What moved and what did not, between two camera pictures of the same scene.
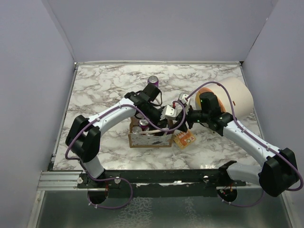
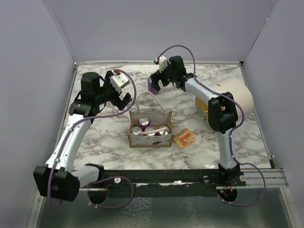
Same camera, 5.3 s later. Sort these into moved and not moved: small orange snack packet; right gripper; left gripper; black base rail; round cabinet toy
Moved: left gripper; right gripper
Not moved: black base rail; round cabinet toy; small orange snack packet
